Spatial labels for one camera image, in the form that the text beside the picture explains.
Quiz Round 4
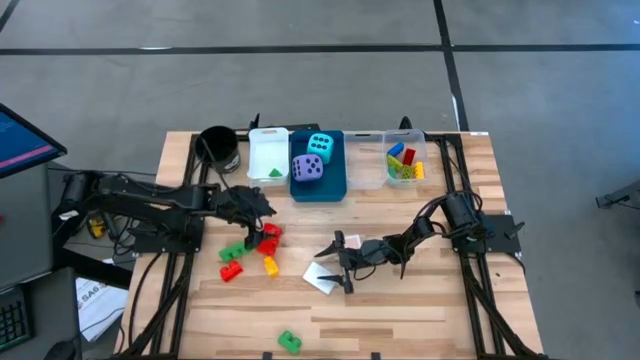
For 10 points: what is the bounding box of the white plastic bin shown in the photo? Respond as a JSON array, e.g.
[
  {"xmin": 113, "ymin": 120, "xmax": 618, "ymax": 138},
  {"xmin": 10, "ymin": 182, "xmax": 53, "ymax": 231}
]
[{"xmin": 246, "ymin": 126, "xmax": 292, "ymax": 189}]

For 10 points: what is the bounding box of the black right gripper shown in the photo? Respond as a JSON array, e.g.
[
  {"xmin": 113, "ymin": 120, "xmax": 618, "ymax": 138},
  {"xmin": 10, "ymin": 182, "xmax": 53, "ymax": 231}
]
[{"xmin": 314, "ymin": 230, "xmax": 396, "ymax": 295}]

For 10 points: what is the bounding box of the black clamp lever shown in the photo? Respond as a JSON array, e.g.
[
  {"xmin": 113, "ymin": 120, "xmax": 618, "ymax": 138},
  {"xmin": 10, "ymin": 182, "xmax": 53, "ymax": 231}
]
[{"xmin": 503, "ymin": 221, "xmax": 527, "ymax": 241}]

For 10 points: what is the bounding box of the teal foam die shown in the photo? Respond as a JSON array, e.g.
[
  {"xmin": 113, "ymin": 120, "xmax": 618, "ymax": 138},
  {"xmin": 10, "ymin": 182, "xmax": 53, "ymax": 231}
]
[{"xmin": 305, "ymin": 132, "xmax": 336, "ymax": 166}]

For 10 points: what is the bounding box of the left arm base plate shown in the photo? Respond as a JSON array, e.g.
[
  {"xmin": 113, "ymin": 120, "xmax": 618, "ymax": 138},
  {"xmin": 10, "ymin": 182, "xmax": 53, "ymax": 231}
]
[{"xmin": 132, "ymin": 214, "xmax": 206, "ymax": 254}]

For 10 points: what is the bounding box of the black computer mouse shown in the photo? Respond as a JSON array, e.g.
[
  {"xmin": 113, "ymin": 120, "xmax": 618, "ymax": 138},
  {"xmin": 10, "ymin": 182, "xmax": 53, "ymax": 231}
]
[{"xmin": 42, "ymin": 338, "xmax": 77, "ymax": 360}]

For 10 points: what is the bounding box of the long red toy brick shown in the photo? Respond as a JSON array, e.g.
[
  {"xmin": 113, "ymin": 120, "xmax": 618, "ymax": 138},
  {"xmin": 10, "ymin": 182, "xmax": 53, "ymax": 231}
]
[{"xmin": 256, "ymin": 222, "xmax": 285, "ymax": 258}]

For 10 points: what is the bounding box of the computer monitor blue screen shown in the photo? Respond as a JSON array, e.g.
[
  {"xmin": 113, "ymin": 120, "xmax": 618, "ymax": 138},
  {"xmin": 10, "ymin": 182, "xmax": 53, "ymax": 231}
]
[{"xmin": 0, "ymin": 102, "xmax": 69, "ymax": 180}]

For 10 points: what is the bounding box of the black aluminium table frame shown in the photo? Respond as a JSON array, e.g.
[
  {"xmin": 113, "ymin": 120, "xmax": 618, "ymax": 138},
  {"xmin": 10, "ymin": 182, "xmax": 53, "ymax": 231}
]
[{"xmin": 117, "ymin": 119, "xmax": 549, "ymax": 360}]

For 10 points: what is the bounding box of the yellow hand tool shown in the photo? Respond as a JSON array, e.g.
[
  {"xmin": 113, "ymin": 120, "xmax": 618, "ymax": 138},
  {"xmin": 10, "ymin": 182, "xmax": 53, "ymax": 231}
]
[{"xmin": 86, "ymin": 216, "xmax": 108, "ymax": 240}]

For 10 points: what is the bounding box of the black keyboard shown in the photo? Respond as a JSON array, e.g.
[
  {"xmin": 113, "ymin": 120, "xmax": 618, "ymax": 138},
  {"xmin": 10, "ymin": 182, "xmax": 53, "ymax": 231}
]
[{"xmin": 0, "ymin": 284, "xmax": 34, "ymax": 352}]

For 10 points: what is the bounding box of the black tripod leg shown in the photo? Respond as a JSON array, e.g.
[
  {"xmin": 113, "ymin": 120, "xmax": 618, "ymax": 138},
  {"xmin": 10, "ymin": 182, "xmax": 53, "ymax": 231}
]
[{"xmin": 594, "ymin": 179, "xmax": 640, "ymax": 211}]

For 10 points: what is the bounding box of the black bucket with eyes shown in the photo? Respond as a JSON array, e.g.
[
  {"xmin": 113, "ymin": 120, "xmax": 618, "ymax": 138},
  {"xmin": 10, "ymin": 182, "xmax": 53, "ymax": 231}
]
[{"xmin": 193, "ymin": 124, "xmax": 243, "ymax": 175}]

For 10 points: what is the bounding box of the green notched toy brick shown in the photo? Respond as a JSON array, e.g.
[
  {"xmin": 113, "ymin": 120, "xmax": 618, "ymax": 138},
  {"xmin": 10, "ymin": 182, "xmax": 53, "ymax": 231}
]
[{"xmin": 276, "ymin": 329, "xmax": 304, "ymax": 356}]

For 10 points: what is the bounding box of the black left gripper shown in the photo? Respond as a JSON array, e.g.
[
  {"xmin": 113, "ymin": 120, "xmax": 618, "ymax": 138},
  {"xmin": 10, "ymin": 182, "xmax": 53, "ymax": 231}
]
[{"xmin": 217, "ymin": 185, "xmax": 278, "ymax": 251}]

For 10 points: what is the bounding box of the white cardboard box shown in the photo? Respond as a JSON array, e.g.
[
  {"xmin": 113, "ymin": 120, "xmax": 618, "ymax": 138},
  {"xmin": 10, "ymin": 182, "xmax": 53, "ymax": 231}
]
[{"xmin": 301, "ymin": 260, "xmax": 340, "ymax": 296}]

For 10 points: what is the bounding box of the purple foam die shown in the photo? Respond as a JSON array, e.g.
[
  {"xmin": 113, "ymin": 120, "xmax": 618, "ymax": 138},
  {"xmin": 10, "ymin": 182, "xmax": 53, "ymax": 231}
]
[{"xmin": 290, "ymin": 153, "xmax": 325, "ymax": 184}]

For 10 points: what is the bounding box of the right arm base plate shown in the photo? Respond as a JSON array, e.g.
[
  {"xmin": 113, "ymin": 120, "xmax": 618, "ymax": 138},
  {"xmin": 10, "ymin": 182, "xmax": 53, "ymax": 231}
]
[{"xmin": 447, "ymin": 213, "xmax": 522, "ymax": 254}]

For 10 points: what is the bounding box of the long green toy brick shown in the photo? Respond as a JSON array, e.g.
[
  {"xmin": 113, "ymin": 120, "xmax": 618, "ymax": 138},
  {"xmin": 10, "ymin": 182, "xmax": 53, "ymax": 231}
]
[{"xmin": 217, "ymin": 240, "xmax": 252, "ymax": 264}]

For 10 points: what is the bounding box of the clear plastic bin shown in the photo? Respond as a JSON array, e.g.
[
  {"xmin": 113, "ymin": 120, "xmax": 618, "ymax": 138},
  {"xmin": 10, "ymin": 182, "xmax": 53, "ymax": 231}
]
[
  {"xmin": 382, "ymin": 128, "xmax": 431, "ymax": 190},
  {"xmin": 343, "ymin": 130, "xmax": 389, "ymax": 192}
]

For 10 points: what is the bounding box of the red notched toy brick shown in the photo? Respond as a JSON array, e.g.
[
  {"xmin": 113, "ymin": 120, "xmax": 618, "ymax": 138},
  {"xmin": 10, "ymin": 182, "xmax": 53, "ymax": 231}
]
[{"xmin": 219, "ymin": 259, "xmax": 245, "ymax": 284}]

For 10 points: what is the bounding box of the blue plastic bin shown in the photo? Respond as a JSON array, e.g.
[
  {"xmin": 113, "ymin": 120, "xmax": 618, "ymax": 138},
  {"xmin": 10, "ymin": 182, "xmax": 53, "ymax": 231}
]
[{"xmin": 289, "ymin": 129, "xmax": 348, "ymax": 204}]

